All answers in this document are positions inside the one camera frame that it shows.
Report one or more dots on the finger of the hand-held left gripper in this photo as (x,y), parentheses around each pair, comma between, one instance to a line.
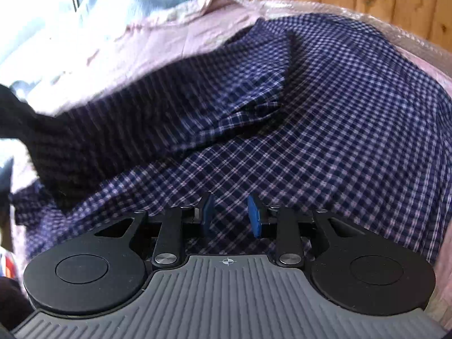
(14,113)

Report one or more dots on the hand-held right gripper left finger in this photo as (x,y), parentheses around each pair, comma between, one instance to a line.
(207,215)

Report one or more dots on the pink bear print blanket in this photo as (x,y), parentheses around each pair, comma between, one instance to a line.
(159,39)

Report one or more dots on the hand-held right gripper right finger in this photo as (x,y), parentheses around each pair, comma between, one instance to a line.
(254,219)

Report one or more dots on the blue checkered shirt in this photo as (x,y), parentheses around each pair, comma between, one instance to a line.
(317,113)

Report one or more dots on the dark cloth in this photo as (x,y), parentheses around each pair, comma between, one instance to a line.
(12,300)

